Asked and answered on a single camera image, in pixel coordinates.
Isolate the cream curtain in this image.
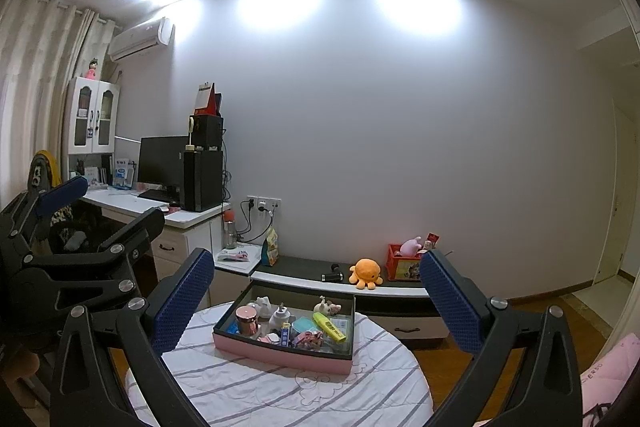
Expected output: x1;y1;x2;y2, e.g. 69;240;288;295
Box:
0;0;121;208

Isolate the clear bottle orange cap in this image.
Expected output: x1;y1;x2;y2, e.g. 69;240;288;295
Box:
222;208;237;250

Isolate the white hutch cabinet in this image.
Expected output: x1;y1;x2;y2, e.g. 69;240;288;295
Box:
64;77;122;185

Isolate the black power cable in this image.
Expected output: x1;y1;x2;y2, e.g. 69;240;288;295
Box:
255;206;277;244
235;202;256;243

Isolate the red desk calendar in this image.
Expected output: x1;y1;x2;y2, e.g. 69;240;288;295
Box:
194;82;223;116

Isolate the black computer monitor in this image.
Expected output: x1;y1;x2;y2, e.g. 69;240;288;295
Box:
137;136;190;200

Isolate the white striped quilt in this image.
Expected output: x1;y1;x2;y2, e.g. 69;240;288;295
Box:
125;302;435;427

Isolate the orange octopus plush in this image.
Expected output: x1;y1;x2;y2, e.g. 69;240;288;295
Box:
348;258;385;291

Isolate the pink pig plush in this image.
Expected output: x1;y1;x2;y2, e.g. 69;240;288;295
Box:
314;296;342;317

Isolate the black speaker box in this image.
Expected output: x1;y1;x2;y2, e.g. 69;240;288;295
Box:
192;114;224;152

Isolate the white round cat toy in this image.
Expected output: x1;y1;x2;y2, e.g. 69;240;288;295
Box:
247;296;273;319

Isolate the cream room door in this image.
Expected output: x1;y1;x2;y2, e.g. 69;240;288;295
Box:
595;104;638;285

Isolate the rose gold canister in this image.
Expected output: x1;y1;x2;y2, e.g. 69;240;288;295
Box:
235;305;259;335

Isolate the yellow tube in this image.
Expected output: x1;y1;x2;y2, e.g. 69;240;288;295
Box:
312;311;347;343

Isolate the yellow black patterned garment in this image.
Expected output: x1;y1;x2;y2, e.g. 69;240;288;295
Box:
27;149;88;253

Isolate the pink box with black rim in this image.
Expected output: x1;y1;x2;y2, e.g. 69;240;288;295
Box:
212;279;357;376

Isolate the pink pillow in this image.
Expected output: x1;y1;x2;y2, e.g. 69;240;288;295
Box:
580;332;640;418

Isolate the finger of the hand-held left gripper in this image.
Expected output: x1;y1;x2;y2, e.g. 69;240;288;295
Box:
0;175;90;253
27;207;167;269

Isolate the black computer tower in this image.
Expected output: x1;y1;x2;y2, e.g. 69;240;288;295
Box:
182;149;224;212

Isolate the white desk with drawers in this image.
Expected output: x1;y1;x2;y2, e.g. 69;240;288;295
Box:
82;187;233;288

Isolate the red printed storage box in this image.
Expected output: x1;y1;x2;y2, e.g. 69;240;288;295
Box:
386;243;426;282

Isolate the white wall outlet strip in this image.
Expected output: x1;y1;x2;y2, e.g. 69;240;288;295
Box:
246;195;282;212

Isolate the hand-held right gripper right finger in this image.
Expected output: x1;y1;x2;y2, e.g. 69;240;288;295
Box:
419;249;583;427

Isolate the white air conditioner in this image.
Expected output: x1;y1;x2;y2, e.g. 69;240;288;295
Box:
108;18;175;62

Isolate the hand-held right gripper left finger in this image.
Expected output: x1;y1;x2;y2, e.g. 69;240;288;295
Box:
48;248;221;427

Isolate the blue white carton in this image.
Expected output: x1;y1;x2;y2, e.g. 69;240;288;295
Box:
113;158;137;188

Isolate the white pump bottle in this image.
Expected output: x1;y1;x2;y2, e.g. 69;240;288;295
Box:
268;302;293;333

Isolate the yellow blue snack bag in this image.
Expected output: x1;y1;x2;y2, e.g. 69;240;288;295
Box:
260;227;279;267

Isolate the white nightstand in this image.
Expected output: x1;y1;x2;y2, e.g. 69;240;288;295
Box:
214;243;263;308

